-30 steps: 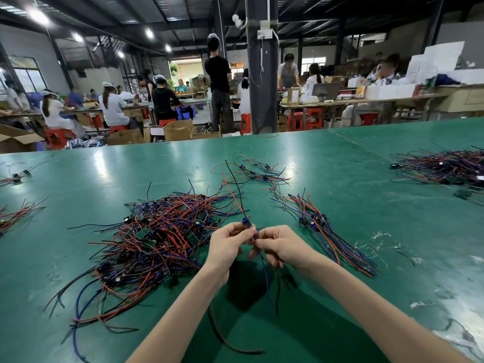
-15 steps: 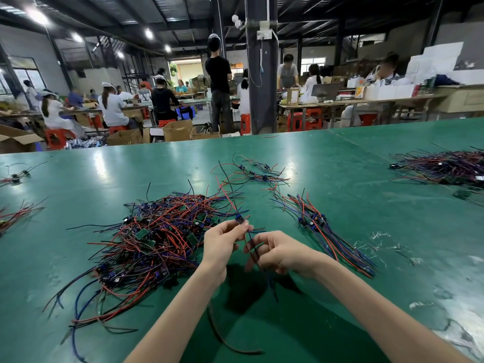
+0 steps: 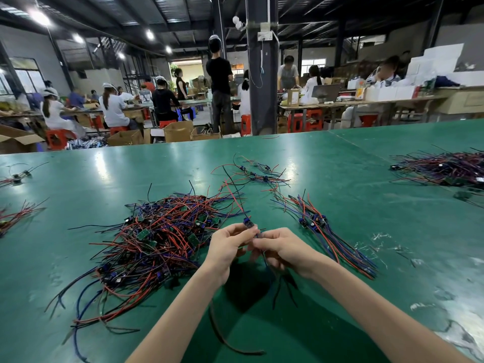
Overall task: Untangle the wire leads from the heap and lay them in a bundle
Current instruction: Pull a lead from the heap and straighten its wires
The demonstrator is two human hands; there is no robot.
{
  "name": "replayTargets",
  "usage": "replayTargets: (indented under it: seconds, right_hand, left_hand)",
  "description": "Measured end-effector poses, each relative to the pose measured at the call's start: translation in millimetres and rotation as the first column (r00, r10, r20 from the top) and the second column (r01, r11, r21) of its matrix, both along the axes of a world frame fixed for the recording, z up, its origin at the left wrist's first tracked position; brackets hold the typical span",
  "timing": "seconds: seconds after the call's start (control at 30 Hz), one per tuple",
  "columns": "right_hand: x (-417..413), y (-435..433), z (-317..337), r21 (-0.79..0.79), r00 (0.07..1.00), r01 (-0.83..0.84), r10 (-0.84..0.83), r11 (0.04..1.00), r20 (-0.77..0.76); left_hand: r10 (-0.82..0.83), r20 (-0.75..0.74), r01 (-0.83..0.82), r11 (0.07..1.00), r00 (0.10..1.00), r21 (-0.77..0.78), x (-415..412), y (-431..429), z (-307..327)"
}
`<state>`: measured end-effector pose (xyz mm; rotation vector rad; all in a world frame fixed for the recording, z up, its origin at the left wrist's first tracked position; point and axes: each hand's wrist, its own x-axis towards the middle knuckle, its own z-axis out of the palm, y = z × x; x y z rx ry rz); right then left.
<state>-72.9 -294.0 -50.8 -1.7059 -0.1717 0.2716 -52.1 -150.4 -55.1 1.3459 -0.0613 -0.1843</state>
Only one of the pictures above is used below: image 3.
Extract person's right hand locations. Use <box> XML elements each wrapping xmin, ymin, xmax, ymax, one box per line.
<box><xmin>251</xmin><ymin>227</ymin><xmax>323</xmax><ymax>281</ymax></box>

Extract person's left hand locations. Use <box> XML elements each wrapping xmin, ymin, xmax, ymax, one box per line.
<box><xmin>201</xmin><ymin>223</ymin><xmax>261</xmax><ymax>288</ymax></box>

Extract small wired circuit module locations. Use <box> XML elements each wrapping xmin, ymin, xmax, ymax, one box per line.
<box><xmin>222</xmin><ymin>165</ymin><xmax>300</xmax><ymax>311</ymax></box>

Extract person's left forearm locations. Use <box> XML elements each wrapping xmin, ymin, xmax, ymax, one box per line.
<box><xmin>126</xmin><ymin>261</ymin><xmax>222</xmax><ymax>363</ymax></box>

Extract person's right forearm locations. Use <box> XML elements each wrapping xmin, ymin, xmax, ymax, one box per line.
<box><xmin>308</xmin><ymin>257</ymin><xmax>475</xmax><ymax>363</ymax></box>

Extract brown cardboard box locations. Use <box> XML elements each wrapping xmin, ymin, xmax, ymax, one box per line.
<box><xmin>107</xmin><ymin>129</ymin><xmax>144</xmax><ymax>147</ymax></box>
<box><xmin>163</xmin><ymin>120</ymin><xmax>194</xmax><ymax>143</ymax></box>
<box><xmin>191</xmin><ymin>126</ymin><xmax>222</xmax><ymax>141</ymax></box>

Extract clear plastic film scraps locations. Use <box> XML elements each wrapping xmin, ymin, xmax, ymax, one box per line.
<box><xmin>355</xmin><ymin>232</ymin><xmax>426</xmax><ymax>269</ymax></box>

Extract grey laptop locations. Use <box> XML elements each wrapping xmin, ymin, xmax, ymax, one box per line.
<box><xmin>311</xmin><ymin>83</ymin><xmax>342</xmax><ymax>104</ymax></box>

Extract dark steel pillar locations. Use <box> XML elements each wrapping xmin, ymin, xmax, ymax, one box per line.
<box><xmin>246</xmin><ymin>0</ymin><xmax>281</xmax><ymax>136</ymax></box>

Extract long wooden work table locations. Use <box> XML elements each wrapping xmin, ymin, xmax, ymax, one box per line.
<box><xmin>279</xmin><ymin>94</ymin><xmax>447</xmax><ymax>130</ymax></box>

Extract large open cardboard box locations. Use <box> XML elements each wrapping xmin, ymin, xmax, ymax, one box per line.
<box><xmin>0</xmin><ymin>124</ymin><xmax>47</xmax><ymax>155</ymax></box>

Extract stack of white boxes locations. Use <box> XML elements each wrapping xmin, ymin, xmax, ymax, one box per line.
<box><xmin>365</xmin><ymin>43</ymin><xmax>484</xmax><ymax>102</ymax></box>

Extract large framed window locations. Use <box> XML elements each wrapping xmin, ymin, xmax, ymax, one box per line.
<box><xmin>9</xmin><ymin>57</ymin><xmax>47</xmax><ymax>94</ymax></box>

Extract straight bundle of wired modules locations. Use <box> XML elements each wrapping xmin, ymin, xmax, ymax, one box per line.
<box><xmin>271</xmin><ymin>190</ymin><xmax>379</xmax><ymax>281</ymax></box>

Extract small cluster of wired modules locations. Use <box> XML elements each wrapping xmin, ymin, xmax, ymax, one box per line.
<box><xmin>210</xmin><ymin>154</ymin><xmax>292</xmax><ymax>194</ymax></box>

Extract large pile of wired modules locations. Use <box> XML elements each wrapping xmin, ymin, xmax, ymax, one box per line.
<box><xmin>45</xmin><ymin>180</ymin><xmax>251</xmax><ymax>362</ymax></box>

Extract loose black wire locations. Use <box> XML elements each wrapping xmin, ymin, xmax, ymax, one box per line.
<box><xmin>208</xmin><ymin>303</ymin><xmax>266</xmax><ymax>356</ymax></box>

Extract white hanging cable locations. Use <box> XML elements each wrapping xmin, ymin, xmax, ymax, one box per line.
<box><xmin>248</xmin><ymin>41</ymin><xmax>264</xmax><ymax>89</ymax></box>

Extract dark heap of wired modules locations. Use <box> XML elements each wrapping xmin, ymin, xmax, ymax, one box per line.
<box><xmin>389</xmin><ymin>146</ymin><xmax>484</xmax><ymax>209</ymax></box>

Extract red and black wire bundle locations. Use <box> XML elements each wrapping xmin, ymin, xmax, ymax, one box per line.
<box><xmin>0</xmin><ymin>197</ymin><xmax>49</xmax><ymax>238</ymax></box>

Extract single module with thin wires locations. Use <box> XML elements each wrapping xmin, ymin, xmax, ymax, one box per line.
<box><xmin>0</xmin><ymin>162</ymin><xmax>50</xmax><ymax>188</ymax></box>

